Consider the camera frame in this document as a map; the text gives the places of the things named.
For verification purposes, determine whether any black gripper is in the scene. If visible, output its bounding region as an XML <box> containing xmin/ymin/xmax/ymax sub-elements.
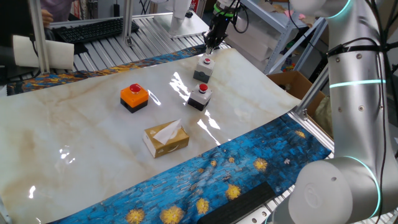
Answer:
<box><xmin>203</xmin><ymin>15</ymin><xmax>233</xmax><ymax>54</ymax></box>

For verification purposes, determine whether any grey box red button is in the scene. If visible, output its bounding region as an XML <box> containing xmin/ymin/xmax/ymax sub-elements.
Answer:
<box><xmin>193</xmin><ymin>55</ymin><xmax>216</xmax><ymax>84</ymax></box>

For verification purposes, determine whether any white box raised red button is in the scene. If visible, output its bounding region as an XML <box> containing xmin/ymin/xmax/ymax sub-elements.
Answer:
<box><xmin>187</xmin><ymin>83</ymin><xmax>213</xmax><ymax>112</ymax></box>

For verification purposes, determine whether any orange box red mushroom button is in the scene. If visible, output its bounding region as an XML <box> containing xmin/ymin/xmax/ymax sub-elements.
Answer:
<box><xmin>120</xmin><ymin>83</ymin><xmax>149</xmax><ymax>114</ymax></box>

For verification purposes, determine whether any bystander bare hand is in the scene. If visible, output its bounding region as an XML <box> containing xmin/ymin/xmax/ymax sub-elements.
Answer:
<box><xmin>41</xmin><ymin>9</ymin><xmax>54</xmax><ymax>28</ymax></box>

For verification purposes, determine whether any white foam packing block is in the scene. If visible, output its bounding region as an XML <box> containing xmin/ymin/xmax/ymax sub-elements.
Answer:
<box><xmin>225</xmin><ymin>12</ymin><xmax>282</xmax><ymax>63</ymax></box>

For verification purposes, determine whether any grey metal shelf rack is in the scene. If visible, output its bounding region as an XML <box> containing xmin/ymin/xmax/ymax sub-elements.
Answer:
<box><xmin>239</xmin><ymin>0</ymin><xmax>329</xmax><ymax>75</ymax></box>

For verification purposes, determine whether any brown cardboard box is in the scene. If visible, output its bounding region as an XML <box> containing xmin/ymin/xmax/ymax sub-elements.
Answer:
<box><xmin>266</xmin><ymin>70</ymin><xmax>327</xmax><ymax>118</ymax></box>

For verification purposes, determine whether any white tissue sheet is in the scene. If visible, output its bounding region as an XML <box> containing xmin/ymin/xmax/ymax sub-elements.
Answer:
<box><xmin>152</xmin><ymin>119</ymin><xmax>183</xmax><ymax>146</ymax></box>

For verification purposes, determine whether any gold tissue box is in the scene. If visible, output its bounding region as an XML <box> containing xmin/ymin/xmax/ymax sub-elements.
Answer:
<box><xmin>142</xmin><ymin>121</ymin><xmax>190</xmax><ymax>159</ymax></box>

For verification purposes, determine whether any black computer keyboard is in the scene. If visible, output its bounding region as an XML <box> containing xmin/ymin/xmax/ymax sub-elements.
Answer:
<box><xmin>54</xmin><ymin>17</ymin><xmax>140</xmax><ymax>44</ymax></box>

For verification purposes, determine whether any olive cloth bag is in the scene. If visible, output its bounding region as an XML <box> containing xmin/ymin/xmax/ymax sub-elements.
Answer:
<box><xmin>313</xmin><ymin>95</ymin><xmax>334</xmax><ymax>138</ymax></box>

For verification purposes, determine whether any blue starry painting cloth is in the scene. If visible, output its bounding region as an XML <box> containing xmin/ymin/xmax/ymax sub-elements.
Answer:
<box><xmin>6</xmin><ymin>42</ymin><xmax>332</xmax><ymax>224</ymax></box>

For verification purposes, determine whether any white paper roll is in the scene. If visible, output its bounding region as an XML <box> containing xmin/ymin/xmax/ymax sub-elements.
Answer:
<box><xmin>12</xmin><ymin>34</ymin><xmax>75</xmax><ymax>70</ymax></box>

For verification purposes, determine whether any purple shirt bystander torso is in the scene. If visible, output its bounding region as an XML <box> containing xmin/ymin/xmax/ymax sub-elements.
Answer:
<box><xmin>40</xmin><ymin>0</ymin><xmax>78</xmax><ymax>22</ymax></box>

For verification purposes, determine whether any marble pattern mat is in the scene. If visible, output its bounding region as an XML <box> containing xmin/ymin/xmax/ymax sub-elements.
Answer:
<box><xmin>0</xmin><ymin>48</ymin><xmax>301</xmax><ymax>224</ymax></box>

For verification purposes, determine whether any grey metal base plate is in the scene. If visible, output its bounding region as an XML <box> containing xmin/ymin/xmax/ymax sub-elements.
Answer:
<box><xmin>154</xmin><ymin>12</ymin><xmax>210</xmax><ymax>40</ymax></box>

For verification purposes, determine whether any green flange ring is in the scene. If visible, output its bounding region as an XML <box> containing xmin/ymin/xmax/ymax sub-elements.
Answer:
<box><xmin>213</xmin><ymin>2</ymin><xmax>236</xmax><ymax>18</ymax></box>

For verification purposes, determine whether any white pedestal column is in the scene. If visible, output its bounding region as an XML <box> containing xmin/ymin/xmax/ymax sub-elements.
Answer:
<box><xmin>167</xmin><ymin>0</ymin><xmax>193</xmax><ymax>29</ymax></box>

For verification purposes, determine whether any aluminium profile post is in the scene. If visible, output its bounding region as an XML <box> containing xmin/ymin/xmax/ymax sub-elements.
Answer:
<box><xmin>123</xmin><ymin>0</ymin><xmax>135</xmax><ymax>47</ymax></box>
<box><xmin>27</xmin><ymin>0</ymin><xmax>51</xmax><ymax>75</ymax></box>

